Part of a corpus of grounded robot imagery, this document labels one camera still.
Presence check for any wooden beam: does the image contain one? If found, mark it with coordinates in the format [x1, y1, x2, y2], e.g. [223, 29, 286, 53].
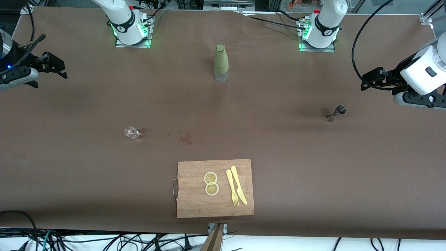
[200, 223, 225, 251]

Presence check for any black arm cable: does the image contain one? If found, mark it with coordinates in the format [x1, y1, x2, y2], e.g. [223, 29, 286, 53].
[351, 0, 396, 92]
[0, 0, 46, 75]

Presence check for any metal table bracket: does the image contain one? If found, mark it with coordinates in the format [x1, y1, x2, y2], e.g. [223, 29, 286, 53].
[208, 223, 228, 235]

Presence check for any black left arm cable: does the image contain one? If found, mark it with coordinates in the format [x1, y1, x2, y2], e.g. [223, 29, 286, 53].
[351, 0, 396, 92]

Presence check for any yellow plastic knife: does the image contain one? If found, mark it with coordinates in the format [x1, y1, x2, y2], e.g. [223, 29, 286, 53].
[230, 166, 248, 205]

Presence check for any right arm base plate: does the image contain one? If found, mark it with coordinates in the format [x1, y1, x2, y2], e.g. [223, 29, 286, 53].
[114, 14, 153, 48]

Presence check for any clear glass beaker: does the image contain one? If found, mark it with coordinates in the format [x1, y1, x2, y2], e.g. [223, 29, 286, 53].
[124, 126, 140, 140]

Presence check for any brown table cover sheet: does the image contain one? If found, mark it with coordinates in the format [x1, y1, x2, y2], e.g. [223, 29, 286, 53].
[0, 6, 446, 240]

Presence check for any yellow plastic fork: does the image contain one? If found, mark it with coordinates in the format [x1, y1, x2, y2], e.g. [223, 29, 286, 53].
[226, 169, 240, 207]

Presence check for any wooden cutting board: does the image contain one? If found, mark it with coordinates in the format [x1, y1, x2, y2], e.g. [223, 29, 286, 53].
[176, 159, 255, 219]

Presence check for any black looped cable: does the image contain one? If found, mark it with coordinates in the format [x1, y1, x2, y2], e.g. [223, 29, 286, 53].
[0, 210, 39, 251]

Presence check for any steel jigger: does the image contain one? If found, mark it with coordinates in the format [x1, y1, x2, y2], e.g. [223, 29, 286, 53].
[326, 105, 347, 122]

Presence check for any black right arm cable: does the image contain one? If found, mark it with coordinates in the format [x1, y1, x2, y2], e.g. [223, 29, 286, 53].
[0, 0, 46, 75]

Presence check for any green sleeved glass bottle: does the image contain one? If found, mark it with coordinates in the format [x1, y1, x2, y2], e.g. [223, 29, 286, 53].
[214, 44, 229, 83]

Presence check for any black power cable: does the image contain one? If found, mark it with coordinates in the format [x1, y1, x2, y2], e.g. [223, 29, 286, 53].
[240, 10, 308, 30]

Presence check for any teal cable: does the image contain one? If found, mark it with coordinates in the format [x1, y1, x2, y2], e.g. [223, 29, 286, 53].
[42, 230, 53, 251]

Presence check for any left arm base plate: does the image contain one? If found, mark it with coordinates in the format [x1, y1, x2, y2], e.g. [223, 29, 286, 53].
[298, 17, 337, 53]

